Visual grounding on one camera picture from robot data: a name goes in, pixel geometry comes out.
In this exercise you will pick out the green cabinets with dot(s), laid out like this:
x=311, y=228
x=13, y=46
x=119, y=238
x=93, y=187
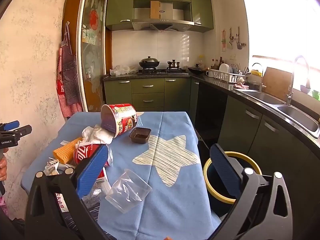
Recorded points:
x=147, y=87
x=118, y=7

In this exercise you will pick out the wooden cutting board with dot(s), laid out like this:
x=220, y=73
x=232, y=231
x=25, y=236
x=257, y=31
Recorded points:
x=276, y=83

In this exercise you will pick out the hanging white scoop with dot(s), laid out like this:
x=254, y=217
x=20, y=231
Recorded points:
x=230, y=43

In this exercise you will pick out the hanging metal spatula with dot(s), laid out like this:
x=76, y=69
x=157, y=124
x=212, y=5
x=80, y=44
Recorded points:
x=239, y=45

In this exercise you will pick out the green lower cabinets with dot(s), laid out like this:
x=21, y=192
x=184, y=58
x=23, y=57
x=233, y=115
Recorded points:
x=147, y=87

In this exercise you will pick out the stack of white plates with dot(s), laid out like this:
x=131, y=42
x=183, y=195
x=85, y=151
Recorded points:
x=225, y=68

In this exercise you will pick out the dark striped cloth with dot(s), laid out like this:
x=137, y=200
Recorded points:
x=92, y=215

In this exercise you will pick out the yellow-rimmed dark bin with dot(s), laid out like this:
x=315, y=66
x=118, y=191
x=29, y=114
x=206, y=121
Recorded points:
x=212, y=177

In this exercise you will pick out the white wall socket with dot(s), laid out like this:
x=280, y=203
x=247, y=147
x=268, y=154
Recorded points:
x=233, y=56

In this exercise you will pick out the yellow sponge holder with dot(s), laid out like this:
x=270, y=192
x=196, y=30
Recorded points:
x=256, y=73

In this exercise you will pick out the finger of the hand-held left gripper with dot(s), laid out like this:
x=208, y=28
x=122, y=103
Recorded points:
x=23, y=130
x=12, y=125

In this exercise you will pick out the hanging chopstick holder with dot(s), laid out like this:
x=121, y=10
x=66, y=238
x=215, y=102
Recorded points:
x=223, y=41

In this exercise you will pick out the person's left hand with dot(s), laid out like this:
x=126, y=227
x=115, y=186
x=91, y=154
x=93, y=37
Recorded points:
x=3, y=167

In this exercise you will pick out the white dish rack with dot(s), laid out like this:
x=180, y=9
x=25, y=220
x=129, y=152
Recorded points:
x=225, y=77

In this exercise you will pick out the red instant noodle cup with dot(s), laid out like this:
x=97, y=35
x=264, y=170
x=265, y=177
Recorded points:
x=122, y=120

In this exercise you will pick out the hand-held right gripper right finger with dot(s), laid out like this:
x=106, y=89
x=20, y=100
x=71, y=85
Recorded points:
x=223, y=170

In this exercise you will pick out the patterned glass sliding door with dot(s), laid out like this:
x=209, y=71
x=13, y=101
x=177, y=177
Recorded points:
x=92, y=55

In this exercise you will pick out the stainless double sink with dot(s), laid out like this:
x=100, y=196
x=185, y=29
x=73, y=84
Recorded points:
x=265, y=98

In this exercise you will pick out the black gas stove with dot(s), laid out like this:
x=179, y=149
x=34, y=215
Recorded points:
x=162, y=71

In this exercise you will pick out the blue star tablecloth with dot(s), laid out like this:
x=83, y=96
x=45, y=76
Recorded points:
x=170, y=205

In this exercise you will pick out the orange foam mesh sleeve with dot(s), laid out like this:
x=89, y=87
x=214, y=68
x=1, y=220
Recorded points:
x=65, y=151

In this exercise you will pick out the steel range hood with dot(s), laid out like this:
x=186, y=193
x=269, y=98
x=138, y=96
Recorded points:
x=162, y=23

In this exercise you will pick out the crumpled clear plastic bag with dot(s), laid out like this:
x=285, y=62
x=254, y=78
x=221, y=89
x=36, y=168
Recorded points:
x=122, y=70

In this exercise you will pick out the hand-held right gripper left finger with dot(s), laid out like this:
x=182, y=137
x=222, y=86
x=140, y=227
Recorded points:
x=92, y=170

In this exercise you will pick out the small steel faucet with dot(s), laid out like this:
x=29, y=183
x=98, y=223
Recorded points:
x=261, y=85

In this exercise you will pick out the brown plastic tray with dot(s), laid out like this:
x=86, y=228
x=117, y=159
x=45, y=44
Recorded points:
x=140, y=135

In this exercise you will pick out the white mug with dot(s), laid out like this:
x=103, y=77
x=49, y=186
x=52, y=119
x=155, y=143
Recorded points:
x=209, y=74

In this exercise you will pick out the red and white paper carton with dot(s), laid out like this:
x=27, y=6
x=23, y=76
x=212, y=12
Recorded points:
x=51, y=166

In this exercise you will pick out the tall steel faucet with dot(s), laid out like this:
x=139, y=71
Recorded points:
x=290, y=90

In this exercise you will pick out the green upper cabinets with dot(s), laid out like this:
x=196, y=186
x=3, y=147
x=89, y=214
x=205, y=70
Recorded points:
x=118, y=7

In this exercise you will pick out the black wok with lid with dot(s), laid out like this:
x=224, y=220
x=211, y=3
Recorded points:
x=149, y=62

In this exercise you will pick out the black pan with lid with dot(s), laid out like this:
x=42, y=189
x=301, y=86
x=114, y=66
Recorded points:
x=196, y=69

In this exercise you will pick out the yellow-capped oil bottle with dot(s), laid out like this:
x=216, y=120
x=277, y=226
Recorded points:
x=200, y=61

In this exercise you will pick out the green plastic item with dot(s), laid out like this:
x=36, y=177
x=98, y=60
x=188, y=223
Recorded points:
x=316, y=95

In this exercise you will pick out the pink cloth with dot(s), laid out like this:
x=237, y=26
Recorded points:
x=241, y=86

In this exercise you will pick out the clear plastic container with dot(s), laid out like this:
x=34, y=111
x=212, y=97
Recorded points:
x=130, y=190

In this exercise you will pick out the white tissue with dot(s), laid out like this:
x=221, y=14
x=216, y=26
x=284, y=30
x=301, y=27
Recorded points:
x=100, y=135

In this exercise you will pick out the dark sauce bottle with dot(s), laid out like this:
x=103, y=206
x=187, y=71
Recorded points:
x=214, y=65
x=221, y=61

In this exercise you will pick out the red soda can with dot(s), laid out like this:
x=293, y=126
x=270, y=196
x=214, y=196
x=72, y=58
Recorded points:
x=83, y=153

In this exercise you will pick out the red checked apron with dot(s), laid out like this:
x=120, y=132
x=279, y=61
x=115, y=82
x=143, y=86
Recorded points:
x=61, y=90

